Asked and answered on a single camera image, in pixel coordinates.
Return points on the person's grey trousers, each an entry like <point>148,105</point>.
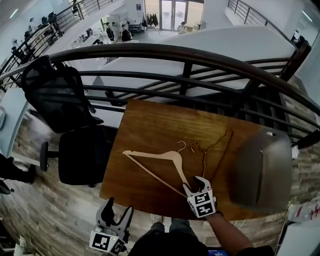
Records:
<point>180,227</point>

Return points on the person's right forearm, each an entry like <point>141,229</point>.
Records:
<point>225,232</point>

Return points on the wooden clothes hanger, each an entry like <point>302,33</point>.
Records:
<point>170,155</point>

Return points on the white crumpled plastic bag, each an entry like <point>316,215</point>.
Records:
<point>21,247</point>

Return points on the rack of black coats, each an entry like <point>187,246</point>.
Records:
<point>151,20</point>

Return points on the black phone with lit screen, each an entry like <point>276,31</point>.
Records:
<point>217,253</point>

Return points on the white desk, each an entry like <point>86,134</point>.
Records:
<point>12,112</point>
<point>300,240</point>

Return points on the plastic bag with red print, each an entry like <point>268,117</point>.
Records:
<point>305,210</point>

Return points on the black metal balcony railing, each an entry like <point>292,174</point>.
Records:
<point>58,27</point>
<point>247,13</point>

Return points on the blue wall sign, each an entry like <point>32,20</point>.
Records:
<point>138,7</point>

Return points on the grey plastic storage bin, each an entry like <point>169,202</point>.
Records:
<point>275,175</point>

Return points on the brown wooden stair post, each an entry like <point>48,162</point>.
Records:
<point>297,60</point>

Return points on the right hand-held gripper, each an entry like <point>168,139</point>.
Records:
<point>202,205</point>

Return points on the person's black shirt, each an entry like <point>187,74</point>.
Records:
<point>170,246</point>

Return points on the black mesh office chair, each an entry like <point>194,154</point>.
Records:
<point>82,155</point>

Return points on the glass entrance window wall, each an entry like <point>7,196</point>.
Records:
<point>172,15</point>

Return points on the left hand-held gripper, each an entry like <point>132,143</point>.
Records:
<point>101,242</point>

